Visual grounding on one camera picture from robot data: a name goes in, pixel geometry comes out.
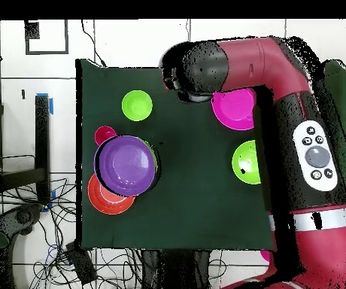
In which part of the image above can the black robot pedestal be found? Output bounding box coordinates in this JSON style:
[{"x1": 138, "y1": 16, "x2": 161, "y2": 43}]
[{"x1": 141, "y1": 249, "x2": 211, "y2": 289}]

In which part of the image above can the dark green tablecloth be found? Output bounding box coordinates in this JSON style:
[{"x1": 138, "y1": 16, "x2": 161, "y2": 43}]
[{"x1": 75, "y1": 58, "x2": 278, "y2": 252}]

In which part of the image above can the black power adapter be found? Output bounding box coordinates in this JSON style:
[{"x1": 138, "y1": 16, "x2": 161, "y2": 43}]
[{"x1": 65, "y1": 242, "x2": 98, "y2": 285}]

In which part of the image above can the red plastic cup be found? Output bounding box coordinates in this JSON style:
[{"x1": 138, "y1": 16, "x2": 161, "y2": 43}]
[{"x1": 93, "y1": 125, "x2": 117, "y2": 148}]

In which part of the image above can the large pink plastic bowl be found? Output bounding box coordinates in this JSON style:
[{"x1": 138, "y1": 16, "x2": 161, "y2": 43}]
[{"x1": 211, "y1": 87, "x2": 257, "y2": 132}]

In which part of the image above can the purple plastic bowl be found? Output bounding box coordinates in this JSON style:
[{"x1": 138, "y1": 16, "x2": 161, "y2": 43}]
[{"x1": 93, "y1": 134, "x2": 159, "y2": 199}]

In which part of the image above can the black chair base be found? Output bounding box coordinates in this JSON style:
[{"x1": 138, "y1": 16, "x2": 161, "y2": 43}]
[{"x1": 0, "y1": 203, "x2": 44, "y2": 242}]

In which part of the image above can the dark square frame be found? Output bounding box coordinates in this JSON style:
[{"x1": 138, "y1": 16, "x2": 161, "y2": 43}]
[{"x1": 24, "y1": 19, "x2": 69, "y2": 56}]

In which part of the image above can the orange-red plastic bowl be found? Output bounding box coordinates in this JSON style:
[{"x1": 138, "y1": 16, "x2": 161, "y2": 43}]
[{"x1": 87, "y1": 173, "x2": 137, "y2": 216}]

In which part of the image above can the small green plastic bowl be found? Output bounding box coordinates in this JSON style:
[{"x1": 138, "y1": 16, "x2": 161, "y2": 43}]
[{"x1": 121, "y1": 90, "x2": 153, "y2": 122}]

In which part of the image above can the tangle of cables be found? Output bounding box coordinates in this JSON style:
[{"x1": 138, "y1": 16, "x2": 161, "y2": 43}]
[{"x1": 0, "y1": 177, "x2": 142, "y2": 289}]

